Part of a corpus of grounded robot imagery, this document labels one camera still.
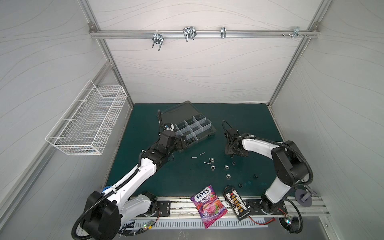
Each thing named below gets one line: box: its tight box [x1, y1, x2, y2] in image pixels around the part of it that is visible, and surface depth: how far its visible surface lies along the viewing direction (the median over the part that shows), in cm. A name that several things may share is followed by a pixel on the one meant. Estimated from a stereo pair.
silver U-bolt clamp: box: [152, 33, 164, 52], surface depth 79 cm
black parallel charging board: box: [225, 189, 251, 221], surface depth 75 cm
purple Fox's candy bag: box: [190, 184, 228, 229], surface depth 74 cm
